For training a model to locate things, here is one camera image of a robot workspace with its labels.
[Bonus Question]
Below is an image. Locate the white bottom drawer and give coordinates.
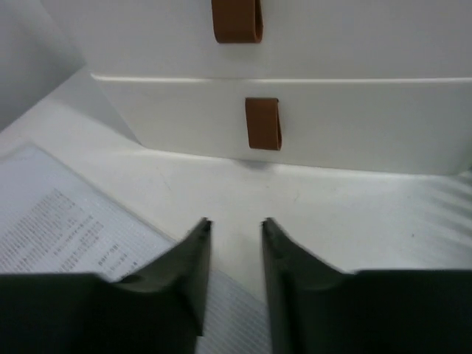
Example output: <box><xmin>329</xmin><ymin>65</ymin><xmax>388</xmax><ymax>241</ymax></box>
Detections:
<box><xmin>94</xmin><ymin>74</ymin><xmax>471</xmax><ymax>175</ymax></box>

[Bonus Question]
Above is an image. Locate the clear mesh document pouch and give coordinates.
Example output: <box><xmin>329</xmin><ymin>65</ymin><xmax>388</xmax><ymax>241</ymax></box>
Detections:
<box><xmin>1</xmin><ymin>145</ymin><xmax>271</xmax><ymax>353</ymax></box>

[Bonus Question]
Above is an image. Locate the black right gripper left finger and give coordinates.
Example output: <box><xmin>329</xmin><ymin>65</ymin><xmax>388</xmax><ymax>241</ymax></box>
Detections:
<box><xmin>1</xmin><ymin>219</ymin><xmax>212</xmax><ymax>353</ymax></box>

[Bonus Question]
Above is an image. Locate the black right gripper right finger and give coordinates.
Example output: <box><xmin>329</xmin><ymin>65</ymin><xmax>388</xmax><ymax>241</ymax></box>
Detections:
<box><xmin>261</xmin><ymin>218</ymin><xmax>471</xmax><ymax>353</ymax></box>

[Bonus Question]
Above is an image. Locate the white drawer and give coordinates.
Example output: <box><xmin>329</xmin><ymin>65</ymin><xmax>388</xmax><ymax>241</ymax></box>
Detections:
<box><xmin>44</xmin><ymin>1</ymin><xmax>471</xmax><ymax>80</ymax></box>
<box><xmin>94</xmin><ymin>74</ymin><xmax>471</xmax><ymax>175</ymax></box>

